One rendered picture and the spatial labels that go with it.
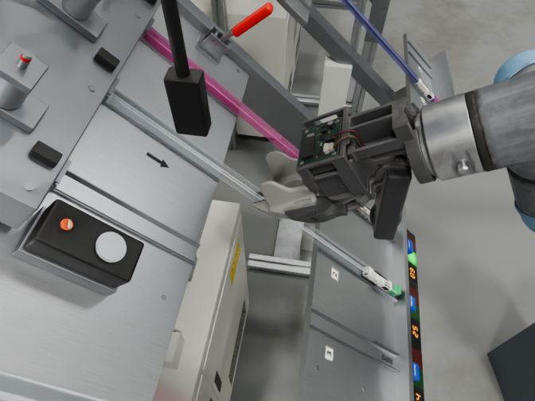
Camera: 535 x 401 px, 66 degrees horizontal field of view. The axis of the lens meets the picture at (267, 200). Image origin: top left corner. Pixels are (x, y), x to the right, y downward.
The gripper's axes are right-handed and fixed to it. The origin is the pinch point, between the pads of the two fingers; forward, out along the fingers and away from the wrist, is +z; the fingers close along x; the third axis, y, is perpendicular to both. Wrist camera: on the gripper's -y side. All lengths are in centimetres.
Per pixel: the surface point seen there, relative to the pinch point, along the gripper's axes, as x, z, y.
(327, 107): -46, 7, -24
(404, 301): 1.7, -7.7, -29.1
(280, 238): -49, 53, -76
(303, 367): 17.1, -1.2, -11.1
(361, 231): -7.0, -3.7, -20.5
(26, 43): 5.4, 1.8, 29.4
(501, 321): -30, -12, -119
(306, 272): -21, 27, -56
